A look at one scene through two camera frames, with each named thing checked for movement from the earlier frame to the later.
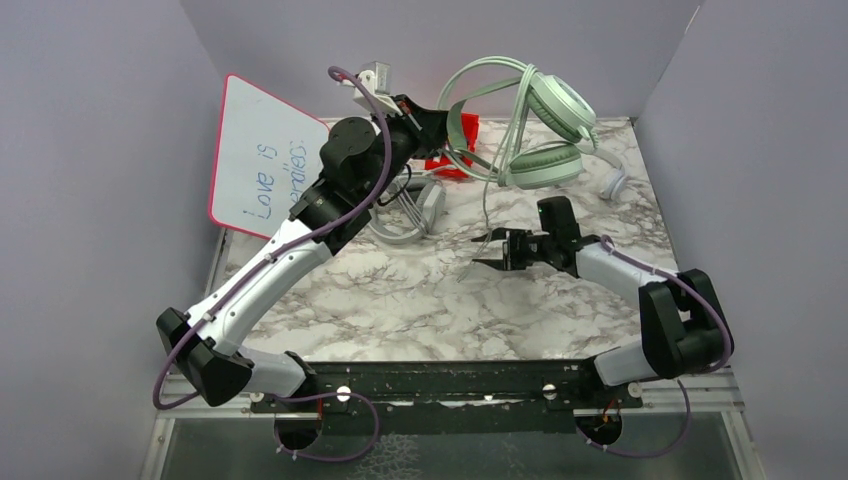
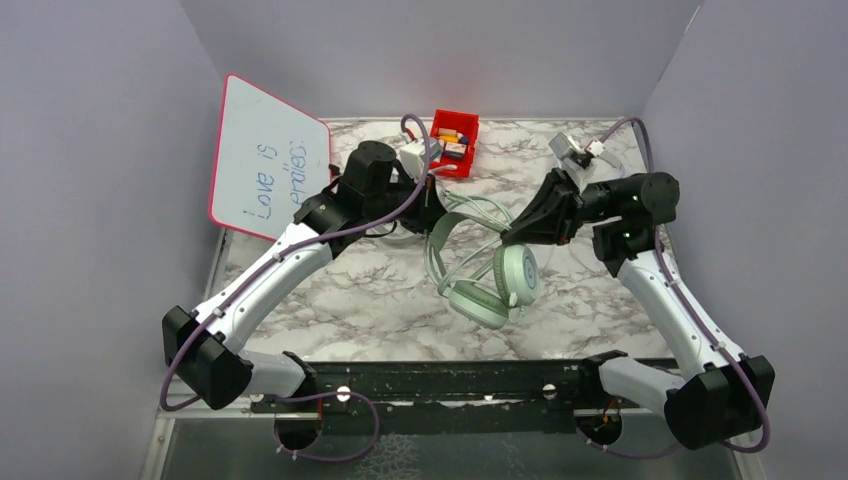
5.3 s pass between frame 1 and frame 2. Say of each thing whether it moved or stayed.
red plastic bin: stayed
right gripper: moved
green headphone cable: moved
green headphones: moved
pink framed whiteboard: stayed
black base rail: stayed
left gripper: moved
